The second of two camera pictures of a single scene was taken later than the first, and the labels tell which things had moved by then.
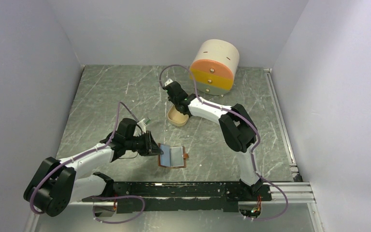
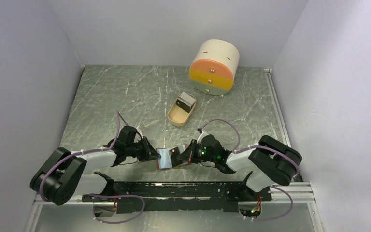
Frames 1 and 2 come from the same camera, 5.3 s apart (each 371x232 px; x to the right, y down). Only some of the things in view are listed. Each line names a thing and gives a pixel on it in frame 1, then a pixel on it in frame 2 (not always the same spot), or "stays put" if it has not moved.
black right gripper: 171,100 to 190,152
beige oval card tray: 177,118 stays put
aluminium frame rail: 297,191 stays put
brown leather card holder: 173,157 stays put
